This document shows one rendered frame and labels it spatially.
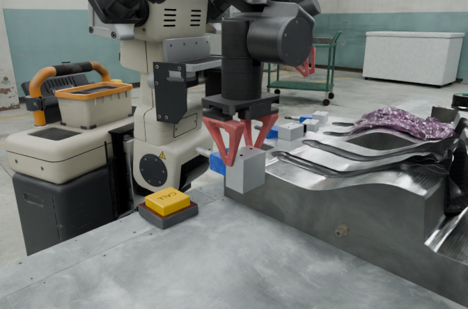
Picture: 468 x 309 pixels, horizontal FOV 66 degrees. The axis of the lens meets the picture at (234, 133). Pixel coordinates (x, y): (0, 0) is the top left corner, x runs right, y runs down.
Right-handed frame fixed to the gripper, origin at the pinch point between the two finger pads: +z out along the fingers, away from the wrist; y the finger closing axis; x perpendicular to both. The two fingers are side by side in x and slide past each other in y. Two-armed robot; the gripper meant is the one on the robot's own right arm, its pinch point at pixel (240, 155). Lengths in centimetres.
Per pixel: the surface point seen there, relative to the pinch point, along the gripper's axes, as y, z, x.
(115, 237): -13.4, 15.4, 15.7
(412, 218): 9.8, 5.4, -22.3
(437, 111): 96, 10, -1
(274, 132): 26.9, 5.7, 14.6
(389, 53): 670, 45, 244
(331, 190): 9.8, 5.6, -10.2
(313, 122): 45.6, 7.3, 15.7
